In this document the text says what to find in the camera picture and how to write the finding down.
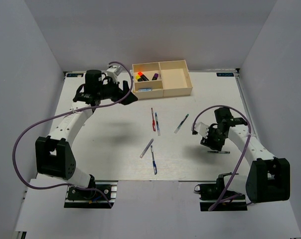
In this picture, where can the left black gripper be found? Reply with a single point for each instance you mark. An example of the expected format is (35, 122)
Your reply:
(119, 93)

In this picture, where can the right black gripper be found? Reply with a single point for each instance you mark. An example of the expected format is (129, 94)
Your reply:
(209, 142)

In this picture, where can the blue clear highlighter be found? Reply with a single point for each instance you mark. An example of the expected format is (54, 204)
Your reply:
(145, 90)

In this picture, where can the yellow cap highlighter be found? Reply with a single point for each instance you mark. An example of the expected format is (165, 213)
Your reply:
(139, 79)

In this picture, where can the orange cap highlighter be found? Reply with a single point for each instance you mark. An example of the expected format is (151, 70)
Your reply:
(143, 76)

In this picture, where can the black clear pen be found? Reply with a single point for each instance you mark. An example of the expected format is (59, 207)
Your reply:
(218, 152)

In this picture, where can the purple cap highlighter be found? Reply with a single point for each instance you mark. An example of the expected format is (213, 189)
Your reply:
(155, 77)

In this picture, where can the green clear pen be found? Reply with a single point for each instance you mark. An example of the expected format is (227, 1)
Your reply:
(181, 123)

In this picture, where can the blue grip pen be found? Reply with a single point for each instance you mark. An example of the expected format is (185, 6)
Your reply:
(153, 160)

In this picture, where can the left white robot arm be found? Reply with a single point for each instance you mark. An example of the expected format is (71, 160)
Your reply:
(54, 156)

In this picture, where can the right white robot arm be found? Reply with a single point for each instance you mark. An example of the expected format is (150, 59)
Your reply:
(258, 174)

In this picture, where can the wooden compartment box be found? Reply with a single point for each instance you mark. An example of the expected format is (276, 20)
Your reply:
(173, 79)

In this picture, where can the red pen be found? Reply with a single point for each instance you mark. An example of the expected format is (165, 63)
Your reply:
(153, 120)

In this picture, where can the blue clear pen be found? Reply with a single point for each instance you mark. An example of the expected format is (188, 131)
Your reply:
(157, 124)

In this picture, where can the purple clear pen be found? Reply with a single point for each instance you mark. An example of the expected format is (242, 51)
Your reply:
(146, 148)

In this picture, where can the right table logo sticker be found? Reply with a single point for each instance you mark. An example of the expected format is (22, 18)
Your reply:
(225, 74)

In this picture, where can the table logo sticker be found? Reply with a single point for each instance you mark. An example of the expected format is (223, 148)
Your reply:
(74, 75)
(225, 74)

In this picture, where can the left table logo sticker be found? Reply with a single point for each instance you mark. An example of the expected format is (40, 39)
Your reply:
(74, 75)

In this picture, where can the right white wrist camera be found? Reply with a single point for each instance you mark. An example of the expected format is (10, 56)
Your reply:
(201, 129)

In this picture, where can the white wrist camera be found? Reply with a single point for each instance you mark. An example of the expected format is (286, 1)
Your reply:
(201, 129)
(113, 72)

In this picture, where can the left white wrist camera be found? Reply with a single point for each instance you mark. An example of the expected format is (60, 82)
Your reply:
(113, 72)

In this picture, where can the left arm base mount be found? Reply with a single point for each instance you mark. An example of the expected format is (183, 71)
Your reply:
(79, 199)

